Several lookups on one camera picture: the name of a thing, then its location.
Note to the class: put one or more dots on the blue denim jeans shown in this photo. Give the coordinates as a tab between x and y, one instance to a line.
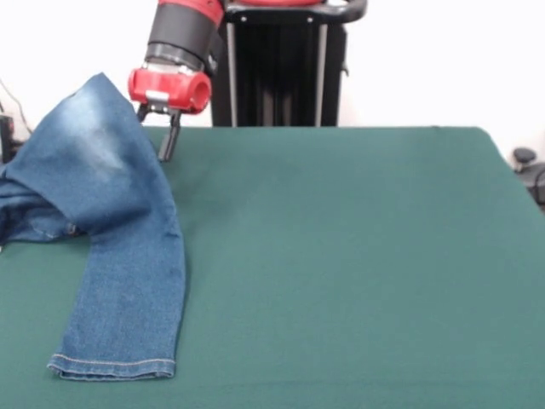
106	191

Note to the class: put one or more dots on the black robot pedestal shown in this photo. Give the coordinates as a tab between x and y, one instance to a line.
281	64

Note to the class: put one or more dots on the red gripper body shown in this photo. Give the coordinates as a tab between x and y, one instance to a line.
170	88

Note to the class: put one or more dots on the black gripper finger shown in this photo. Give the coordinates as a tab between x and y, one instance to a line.
169	140
142	111

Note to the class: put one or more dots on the black equipment box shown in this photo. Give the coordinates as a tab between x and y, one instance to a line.
5	136

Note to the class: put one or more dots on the dark green table cloth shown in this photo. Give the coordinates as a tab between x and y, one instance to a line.
340	277

